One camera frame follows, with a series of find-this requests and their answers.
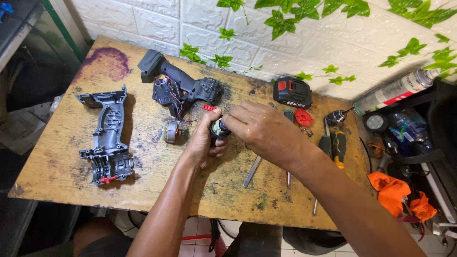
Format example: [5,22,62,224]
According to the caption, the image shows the person's left hand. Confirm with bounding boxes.
[183,108,232,170]

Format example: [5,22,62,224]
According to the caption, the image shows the person's right hand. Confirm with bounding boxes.
[221,100,319,173]

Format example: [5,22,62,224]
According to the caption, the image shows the black drill gearbox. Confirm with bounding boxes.
[209,116,232,140]

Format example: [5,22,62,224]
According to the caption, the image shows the black battery pack red button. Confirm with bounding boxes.
[273,76,313,110]

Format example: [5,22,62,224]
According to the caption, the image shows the flat metal tweezers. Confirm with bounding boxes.
[243,102,278,188]

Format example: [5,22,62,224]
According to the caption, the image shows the red round plastic part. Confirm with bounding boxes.
[294,108,314,128]

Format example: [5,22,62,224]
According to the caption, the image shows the drill motor with copper winding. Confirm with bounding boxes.
[162,121,185,144]

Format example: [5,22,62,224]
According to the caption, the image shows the dark grey drill body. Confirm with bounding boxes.
[137,49,223,108]

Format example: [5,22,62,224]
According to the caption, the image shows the metal drill chuck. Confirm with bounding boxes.
[326,109,354,126]

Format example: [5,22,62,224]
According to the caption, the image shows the yellow and black screwdriver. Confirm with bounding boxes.
[332,131,347,170]

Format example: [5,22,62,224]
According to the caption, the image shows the green ivy vine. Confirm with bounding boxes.
[179,0,457,86]

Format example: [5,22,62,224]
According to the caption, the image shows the red stool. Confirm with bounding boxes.
[181,218,228,257]

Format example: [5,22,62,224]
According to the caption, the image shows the round black work lamp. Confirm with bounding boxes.
[364,113,388,133]

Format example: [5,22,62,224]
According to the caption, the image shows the grey drill housing half shell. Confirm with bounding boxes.
[75,84,135,186]

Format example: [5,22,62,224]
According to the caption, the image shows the brown tape roll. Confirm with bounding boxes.
[367,137,385,158]

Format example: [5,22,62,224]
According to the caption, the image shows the white and red spray can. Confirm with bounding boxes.
[353,69,440,116]

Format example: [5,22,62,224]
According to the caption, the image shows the clear plastic water bottle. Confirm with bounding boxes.
[387,111,433,158]

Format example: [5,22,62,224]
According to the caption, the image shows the large orange cloth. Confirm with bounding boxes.
[367,171,412,218]

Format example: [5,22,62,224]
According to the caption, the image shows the person's left leg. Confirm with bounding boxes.
[72,217,134,257]

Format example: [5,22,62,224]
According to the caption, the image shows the small orange cloth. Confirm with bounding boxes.
[409,191,438,223]

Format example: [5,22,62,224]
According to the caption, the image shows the glass display cabinet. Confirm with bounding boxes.
[0,0,90,115]

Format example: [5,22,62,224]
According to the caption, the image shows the black switch module with wires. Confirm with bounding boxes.
[152,76,189,119]

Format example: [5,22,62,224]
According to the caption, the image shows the dark green handle long screwdriver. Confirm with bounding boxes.
[312,134,333,217]

